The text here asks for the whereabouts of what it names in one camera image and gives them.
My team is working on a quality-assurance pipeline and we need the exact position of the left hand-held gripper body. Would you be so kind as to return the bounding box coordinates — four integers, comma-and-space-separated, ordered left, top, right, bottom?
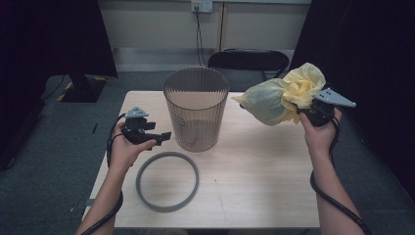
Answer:
121, 106, 158, 145

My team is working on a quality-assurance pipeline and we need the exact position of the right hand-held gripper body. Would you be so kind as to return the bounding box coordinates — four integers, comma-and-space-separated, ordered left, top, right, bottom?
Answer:
298, 87, 357, 128

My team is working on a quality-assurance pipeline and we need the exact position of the clear ribbed trash bin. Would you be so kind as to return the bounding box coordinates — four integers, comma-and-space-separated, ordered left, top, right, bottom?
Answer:
162, 67, 231, 154

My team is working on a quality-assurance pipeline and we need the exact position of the yellow plastic trash bag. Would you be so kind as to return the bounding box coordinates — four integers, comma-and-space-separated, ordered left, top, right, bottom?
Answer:
231, 62, 327, 127

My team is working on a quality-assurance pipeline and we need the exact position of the grey plastic bin ring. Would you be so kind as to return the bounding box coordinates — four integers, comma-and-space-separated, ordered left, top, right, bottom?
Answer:
135, 151, 201, 213

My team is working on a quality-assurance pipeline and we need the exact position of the person's right hand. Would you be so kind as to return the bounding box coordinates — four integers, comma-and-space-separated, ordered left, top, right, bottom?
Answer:
299, 107, 343, 157

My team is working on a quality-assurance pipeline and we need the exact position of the person's left hand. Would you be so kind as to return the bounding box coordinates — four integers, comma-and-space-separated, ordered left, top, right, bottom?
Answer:
109, 122, 158, 174

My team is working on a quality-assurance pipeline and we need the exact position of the black stand base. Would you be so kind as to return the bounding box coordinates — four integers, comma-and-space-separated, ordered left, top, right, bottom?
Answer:
57, 73, 109, 104

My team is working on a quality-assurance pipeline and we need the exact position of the black curtain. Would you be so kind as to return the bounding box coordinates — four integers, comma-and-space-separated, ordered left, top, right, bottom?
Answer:
288, 0, 415, 199
0, 0, 118, 170

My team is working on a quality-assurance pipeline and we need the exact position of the black folding chair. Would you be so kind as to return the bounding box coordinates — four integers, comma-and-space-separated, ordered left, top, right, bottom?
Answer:
207, 48, 291, 92

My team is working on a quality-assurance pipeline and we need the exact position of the black wall socket cable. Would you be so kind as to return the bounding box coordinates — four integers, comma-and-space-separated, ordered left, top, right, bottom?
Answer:
194, 9, 208, 69

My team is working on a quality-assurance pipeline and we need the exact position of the beige wall conduit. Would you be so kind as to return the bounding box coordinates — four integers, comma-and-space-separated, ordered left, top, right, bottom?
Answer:
217, 1, 228, 52

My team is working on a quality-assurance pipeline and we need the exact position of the white wall socket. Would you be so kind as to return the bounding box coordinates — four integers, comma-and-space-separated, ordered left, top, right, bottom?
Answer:
190, 0, 213, 14

